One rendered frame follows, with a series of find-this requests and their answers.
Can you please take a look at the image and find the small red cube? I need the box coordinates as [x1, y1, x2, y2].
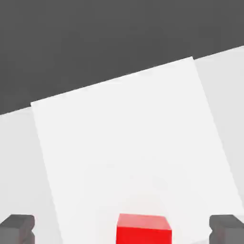
[115, 213, 173, 244]

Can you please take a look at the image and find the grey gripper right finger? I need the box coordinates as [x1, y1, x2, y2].
[209, 214, 244, 244]

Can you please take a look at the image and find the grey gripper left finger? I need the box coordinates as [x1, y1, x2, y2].
[0, 214, 36, 244]

